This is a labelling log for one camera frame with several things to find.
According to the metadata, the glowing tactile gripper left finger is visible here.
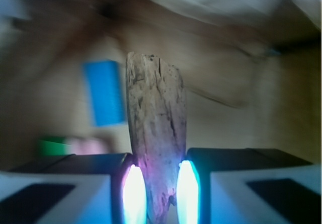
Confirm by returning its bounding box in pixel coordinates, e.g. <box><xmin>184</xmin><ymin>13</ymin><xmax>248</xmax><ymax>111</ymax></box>
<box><xmin>1</xmin><ymin>153</ymin><xmax>147</xmax><ymax>223</ymax></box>

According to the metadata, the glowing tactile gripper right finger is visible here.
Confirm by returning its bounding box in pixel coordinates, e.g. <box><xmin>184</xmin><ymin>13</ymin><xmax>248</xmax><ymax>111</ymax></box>
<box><xmin>177</xmin><ymin>148</ymin><xmax>321</xmax><ymax>223</ymax></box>

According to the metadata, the brown wood chip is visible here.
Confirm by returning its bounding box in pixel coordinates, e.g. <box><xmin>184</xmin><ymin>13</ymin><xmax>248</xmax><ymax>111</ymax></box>
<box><xmin>126</xmin><ymin>52</ymin><xmax>187</xmax><ymax>223</ymax></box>

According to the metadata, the pink plush bunny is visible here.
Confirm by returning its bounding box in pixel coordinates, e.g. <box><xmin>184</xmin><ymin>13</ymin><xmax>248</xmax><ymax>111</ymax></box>
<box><xmin>65</xmin><ymin>137</ymin><xmax>110</xmax><ymax>155</ymax></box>

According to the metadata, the green rectangular block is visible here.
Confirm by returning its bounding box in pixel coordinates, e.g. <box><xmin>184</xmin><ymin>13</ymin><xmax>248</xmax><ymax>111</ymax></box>
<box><xmin>38</xmin><ymin>137</ymin><xmax>69</xmax><ymax>156</ymax></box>

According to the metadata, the blue rectangular block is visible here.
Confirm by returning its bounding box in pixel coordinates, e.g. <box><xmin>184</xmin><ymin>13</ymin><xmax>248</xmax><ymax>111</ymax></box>
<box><xmin>83</xmin><ymin>60</ymin><xmax>125</xmax><ymax>127</ymax></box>

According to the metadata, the crumpled brown paper bag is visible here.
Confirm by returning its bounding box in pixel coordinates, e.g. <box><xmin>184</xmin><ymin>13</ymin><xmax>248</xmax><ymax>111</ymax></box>
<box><xmin>1</xmin><ymin>0</ymin><xmax>321</xmax><ymax>170</ymax></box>

